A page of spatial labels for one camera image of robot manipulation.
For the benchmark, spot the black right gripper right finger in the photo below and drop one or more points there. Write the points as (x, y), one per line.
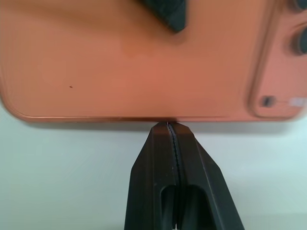
(201, 182)

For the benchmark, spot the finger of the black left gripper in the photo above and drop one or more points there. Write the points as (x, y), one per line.
(170, 14)

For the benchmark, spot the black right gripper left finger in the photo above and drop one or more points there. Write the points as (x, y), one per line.
(148, 172)

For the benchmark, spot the orange smartphone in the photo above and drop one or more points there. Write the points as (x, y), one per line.
(134, 67)

